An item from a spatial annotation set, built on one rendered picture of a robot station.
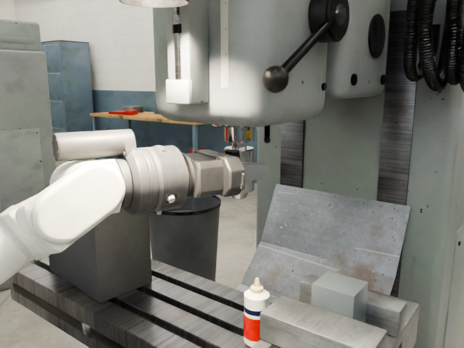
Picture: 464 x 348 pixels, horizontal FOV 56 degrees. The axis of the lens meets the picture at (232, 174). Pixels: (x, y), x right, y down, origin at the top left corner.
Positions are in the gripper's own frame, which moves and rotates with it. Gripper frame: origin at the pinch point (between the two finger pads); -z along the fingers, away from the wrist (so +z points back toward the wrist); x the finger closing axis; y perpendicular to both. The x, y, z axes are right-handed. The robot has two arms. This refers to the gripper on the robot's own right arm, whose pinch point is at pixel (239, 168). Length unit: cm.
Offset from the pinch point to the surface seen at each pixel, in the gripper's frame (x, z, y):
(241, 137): -2.1, 1.1, -5.2
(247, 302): -4.1, 1.0, 20.2
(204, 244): 160, -84, 82
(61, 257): 36.2, 19.8, 23.0
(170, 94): -3.3, 12.8, -11.4
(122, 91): 666, -215, 1
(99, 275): 21.7, 16.3, 22.0
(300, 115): -8.5, -4.4, -8.5
